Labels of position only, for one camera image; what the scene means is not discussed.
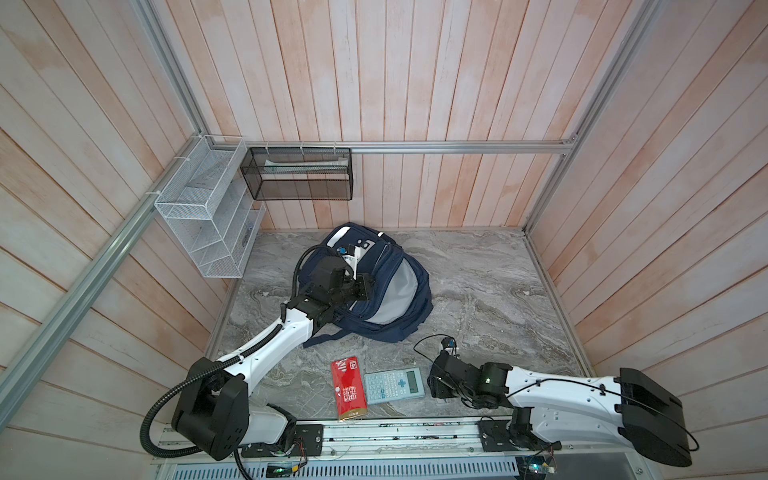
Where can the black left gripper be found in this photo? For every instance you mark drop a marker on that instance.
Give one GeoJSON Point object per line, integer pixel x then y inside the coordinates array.
{"type": "Point", "coordinates": [364, 282]}

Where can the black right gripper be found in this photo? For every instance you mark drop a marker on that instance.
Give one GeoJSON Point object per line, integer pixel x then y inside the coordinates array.
{"type": "Point", "coordinates": [434, 385]}

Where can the navy blue student backpack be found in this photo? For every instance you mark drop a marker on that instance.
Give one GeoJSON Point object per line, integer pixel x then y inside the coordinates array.
{"type": "Point", "coordinates": [402, 296]}

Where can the red booklet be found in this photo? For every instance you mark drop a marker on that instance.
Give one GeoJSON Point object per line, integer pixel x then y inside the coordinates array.
{"type": "Point", "coordinates": [348, 388]}

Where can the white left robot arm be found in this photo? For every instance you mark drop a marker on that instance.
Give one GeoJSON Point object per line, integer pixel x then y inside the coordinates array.
{"type": "Point", "coordinates": [213, 410]}

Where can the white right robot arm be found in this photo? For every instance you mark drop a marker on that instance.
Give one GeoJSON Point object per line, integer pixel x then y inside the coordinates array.
{"type": "Point", "coordinates": [551, 411]}

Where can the light blue calculator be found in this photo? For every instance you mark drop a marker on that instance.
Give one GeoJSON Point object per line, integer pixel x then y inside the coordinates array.
{"type": "Point", "coordinates": [393, 385]}

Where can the black mesh basket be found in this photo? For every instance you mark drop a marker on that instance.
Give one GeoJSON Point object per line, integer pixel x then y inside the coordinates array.
{"type": "Point", "coordinates": [298, 173]}

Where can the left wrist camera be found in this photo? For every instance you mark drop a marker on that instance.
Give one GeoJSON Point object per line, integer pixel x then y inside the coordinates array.
{"type": "Point", "coordinates": [352, 254]}

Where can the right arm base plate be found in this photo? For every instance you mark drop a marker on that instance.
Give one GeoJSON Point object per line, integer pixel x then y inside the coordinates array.
{"type": "Point", "coordinates": [506, 435]}

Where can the aluminium front rail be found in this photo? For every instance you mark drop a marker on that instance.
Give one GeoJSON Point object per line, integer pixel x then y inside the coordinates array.
{"type": "Point", "coordinates": [408, 438]}

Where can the white wire mesh shelf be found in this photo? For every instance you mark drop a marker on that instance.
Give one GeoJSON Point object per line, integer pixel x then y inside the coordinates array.
{"type": "Point", "coordinates": [207, 205]}

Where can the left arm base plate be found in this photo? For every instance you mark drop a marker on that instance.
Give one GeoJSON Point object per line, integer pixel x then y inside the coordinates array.
{"type": "Point", "coordinates": [301, 439]}

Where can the aluminium wall rail frame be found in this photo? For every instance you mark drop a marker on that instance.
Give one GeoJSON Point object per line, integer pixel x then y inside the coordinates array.
{"type": "Point", "coordinates": [454, 112]}

